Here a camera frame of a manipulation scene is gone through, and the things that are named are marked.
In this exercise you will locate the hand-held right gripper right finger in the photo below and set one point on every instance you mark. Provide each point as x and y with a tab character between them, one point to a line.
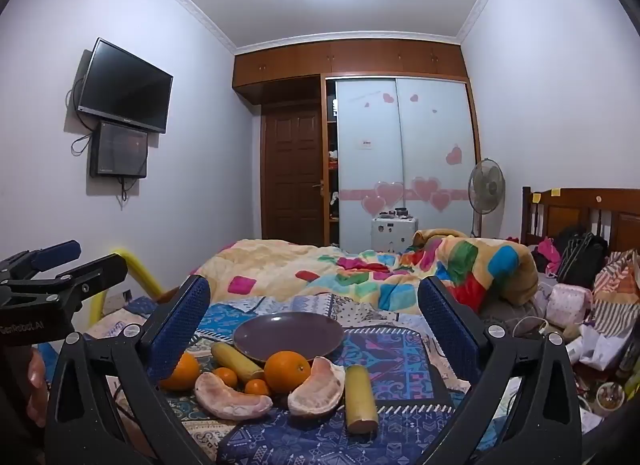
447	332

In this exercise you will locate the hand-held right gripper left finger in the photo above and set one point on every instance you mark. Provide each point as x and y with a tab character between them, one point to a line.
180	332

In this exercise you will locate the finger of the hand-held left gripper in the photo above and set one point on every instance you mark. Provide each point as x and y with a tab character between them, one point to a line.
97	270
55	252

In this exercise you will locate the large orange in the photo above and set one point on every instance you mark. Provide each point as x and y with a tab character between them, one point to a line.
287	371
187	371

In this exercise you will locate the small tangerine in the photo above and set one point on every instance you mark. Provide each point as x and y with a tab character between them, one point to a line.
257	387
226	377

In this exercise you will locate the yellow sugarcane piece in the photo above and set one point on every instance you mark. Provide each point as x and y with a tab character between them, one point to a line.
361	395
237	362

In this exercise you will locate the purple plate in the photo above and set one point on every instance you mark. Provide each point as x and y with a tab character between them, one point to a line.
285	337

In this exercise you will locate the person's left hand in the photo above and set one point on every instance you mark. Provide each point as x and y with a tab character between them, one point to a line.
36	380

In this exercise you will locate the blue patterned blanket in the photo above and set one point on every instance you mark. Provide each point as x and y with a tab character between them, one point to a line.
400	370

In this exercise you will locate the white boxy appliance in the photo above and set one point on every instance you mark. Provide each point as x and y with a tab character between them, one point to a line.
392	232

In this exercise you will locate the pink patterned pouch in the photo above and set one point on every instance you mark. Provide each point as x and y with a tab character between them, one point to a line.
570	302

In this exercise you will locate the pink clothing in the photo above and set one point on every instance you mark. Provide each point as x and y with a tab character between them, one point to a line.
547	252

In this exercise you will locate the colourful patchwork quilt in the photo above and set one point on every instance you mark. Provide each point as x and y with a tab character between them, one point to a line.
310	265

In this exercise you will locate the black bag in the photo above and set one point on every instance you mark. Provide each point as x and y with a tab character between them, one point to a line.
582	257

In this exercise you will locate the standing fan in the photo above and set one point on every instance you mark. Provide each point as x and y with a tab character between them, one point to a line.
486	182

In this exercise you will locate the wooden bed headboard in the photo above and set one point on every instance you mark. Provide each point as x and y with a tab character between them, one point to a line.
565	207

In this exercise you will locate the white cup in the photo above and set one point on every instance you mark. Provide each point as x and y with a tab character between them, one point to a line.
610	399

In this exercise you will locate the striped cloth bag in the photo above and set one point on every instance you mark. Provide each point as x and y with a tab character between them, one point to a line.
620	285

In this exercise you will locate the wooden wardrobe with sliding doors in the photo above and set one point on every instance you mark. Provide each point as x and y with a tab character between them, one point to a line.
400	155

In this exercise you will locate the brown wooden door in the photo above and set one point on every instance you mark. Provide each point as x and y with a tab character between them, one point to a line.
292	175

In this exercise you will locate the yellow padded chair frame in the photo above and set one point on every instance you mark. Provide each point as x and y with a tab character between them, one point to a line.
140	272

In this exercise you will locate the small black wall monitor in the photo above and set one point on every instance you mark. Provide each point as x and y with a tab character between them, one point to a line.
120	150

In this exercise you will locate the black wall television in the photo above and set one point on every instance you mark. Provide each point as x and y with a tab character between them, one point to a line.
125	85

